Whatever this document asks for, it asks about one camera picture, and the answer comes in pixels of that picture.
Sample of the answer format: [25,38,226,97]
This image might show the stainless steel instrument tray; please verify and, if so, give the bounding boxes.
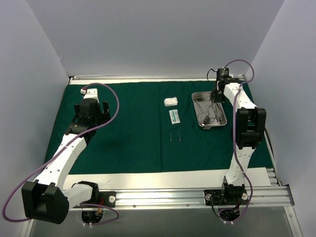
[192,91,227,130]

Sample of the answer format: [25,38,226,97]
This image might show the white gauze pad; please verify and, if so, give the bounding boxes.
[163,97,178,107]

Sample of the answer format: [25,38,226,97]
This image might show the white gauze packet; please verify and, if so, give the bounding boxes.
[169,109,181,124]

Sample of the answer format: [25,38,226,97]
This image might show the dark green surgical cloth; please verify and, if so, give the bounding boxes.
[45,79,275,175]

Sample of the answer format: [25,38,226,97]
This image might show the steel surgical scissors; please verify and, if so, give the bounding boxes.
[204,102,221,123]

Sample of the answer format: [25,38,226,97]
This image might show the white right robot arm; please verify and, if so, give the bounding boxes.
[210,67,267,204]

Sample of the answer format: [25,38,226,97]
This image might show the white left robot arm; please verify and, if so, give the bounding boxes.
[21,98,111,224]

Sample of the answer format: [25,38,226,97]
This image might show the steel surgical forceps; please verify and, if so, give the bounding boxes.
[196,102,205,119]

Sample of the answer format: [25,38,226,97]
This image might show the aluminium back frame rail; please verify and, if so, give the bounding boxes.
[70,75,245,80]

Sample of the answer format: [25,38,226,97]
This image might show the aluminium frame rail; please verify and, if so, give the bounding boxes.
[70,186,294,212]
[70,75,245,80]

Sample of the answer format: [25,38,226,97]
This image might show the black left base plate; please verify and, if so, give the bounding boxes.
[96,191,117,208]

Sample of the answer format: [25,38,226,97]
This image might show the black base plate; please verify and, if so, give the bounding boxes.
[203,188,248,206]
[96,191,117,208]

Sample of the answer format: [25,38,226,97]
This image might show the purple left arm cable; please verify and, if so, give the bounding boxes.
[1,83,120,222]

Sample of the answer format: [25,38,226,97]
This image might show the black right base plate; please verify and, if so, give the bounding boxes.
[203,188,248,206]

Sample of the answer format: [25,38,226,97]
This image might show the aluminium front frame rail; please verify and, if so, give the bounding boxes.
[70,186,294,212]

